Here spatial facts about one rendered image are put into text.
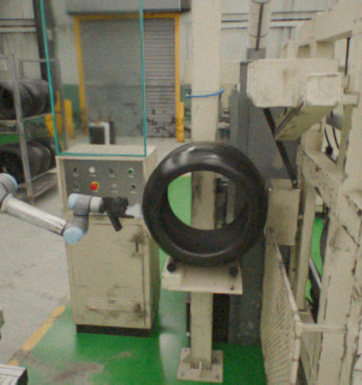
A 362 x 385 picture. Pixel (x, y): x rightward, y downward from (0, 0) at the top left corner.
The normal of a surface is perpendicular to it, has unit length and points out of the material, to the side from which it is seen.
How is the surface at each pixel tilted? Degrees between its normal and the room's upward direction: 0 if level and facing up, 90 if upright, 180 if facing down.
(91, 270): 90
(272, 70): 90
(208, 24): 90
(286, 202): 90
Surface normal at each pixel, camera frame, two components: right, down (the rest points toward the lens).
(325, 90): -0.11, 0.00
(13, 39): -0.19, 0.31
